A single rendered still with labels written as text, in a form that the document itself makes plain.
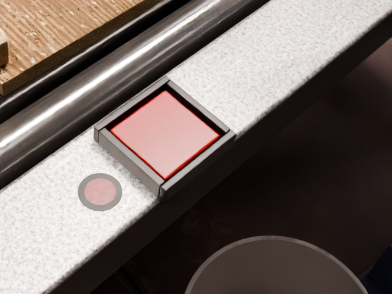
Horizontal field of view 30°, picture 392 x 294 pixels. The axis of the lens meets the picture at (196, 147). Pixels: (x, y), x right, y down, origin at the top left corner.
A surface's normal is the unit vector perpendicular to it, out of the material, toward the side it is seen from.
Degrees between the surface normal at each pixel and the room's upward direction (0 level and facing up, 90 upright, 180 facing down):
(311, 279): 87
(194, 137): 0
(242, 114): 0
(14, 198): 0
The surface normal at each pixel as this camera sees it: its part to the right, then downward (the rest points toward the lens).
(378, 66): 0.12, -0.57
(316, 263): -0.45, 0.66
